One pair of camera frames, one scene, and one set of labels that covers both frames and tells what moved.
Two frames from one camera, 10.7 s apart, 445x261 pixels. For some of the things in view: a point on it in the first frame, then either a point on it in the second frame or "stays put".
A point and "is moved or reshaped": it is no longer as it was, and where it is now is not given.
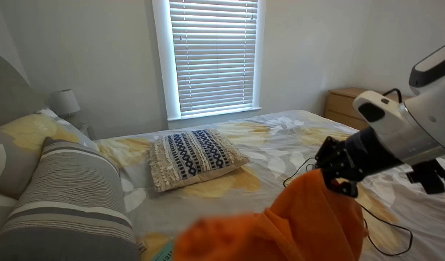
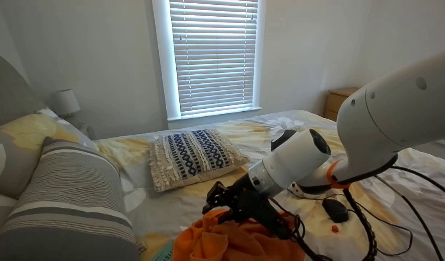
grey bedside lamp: [62, 102] stays put
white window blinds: [214, 49] stays put
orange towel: [307, 220] is moved or reshaped
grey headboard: [9, 98] stays put
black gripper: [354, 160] → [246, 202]
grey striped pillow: [71, 208] stays put
